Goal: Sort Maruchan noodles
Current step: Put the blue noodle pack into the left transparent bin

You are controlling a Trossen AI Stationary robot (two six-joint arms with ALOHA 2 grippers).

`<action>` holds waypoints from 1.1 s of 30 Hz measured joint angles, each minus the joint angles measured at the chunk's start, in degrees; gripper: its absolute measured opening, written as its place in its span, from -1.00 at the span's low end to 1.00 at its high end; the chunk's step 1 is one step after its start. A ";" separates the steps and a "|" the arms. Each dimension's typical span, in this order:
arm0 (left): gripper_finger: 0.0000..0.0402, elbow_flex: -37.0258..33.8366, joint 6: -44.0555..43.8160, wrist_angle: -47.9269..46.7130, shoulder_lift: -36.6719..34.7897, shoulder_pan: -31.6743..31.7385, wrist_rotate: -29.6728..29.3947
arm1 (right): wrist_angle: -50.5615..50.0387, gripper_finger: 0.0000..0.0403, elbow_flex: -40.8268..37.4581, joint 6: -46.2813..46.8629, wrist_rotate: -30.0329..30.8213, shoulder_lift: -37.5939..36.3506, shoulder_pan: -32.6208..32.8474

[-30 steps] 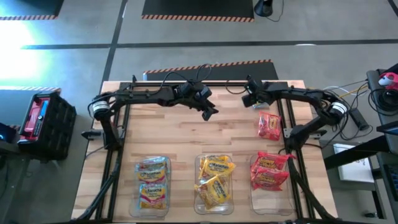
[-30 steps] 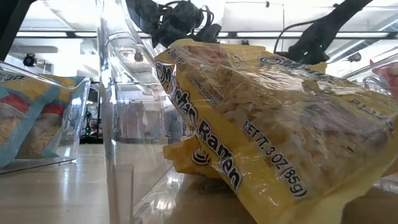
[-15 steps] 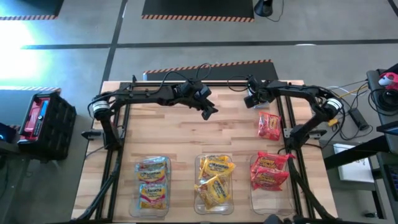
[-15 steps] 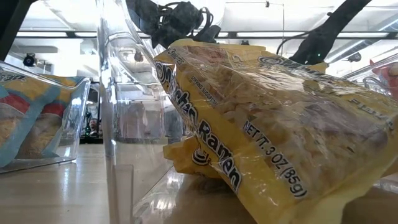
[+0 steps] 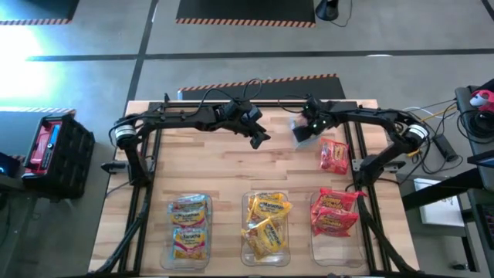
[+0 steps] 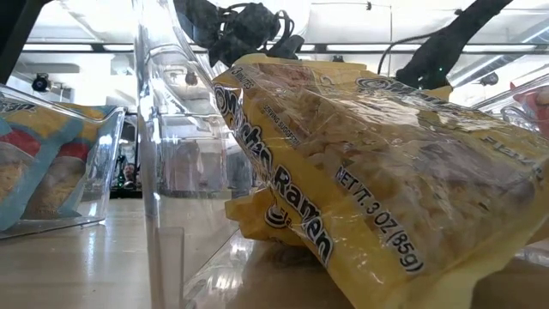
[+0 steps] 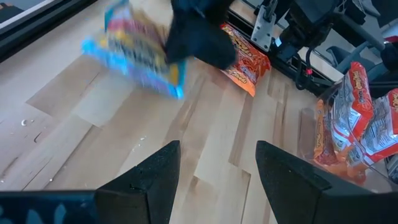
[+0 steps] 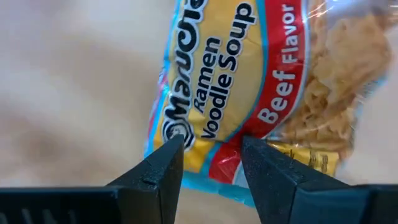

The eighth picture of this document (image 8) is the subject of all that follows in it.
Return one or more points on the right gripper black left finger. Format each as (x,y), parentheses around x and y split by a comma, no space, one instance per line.
(152,186)

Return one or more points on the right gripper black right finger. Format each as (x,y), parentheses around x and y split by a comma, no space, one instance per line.
(273,174)

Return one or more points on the blue-edged Maruchan ramen packet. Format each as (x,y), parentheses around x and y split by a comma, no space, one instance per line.
(248,77)

